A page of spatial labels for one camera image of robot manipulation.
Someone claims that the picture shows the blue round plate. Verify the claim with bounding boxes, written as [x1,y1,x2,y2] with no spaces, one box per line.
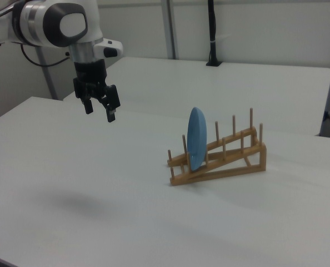
[187,106,208,172]

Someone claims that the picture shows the wooden plate rack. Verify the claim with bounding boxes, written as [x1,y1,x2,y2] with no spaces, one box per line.
[166,107,267,187]

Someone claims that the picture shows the grey wall frame post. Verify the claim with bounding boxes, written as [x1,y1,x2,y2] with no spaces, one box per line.
[161,0,180,60]
[36,46,58,101]

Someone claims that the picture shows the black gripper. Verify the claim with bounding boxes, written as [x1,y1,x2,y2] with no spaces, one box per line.
[72,59,122,123]

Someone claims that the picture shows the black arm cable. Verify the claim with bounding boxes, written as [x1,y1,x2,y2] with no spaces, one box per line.
[21,43,72,67]

